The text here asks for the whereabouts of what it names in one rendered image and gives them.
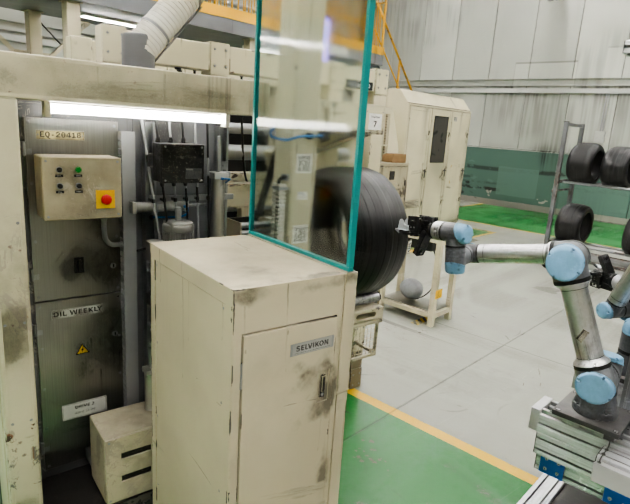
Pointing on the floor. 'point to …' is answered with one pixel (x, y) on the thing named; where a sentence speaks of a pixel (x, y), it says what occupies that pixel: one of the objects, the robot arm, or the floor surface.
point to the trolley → (569, 214)
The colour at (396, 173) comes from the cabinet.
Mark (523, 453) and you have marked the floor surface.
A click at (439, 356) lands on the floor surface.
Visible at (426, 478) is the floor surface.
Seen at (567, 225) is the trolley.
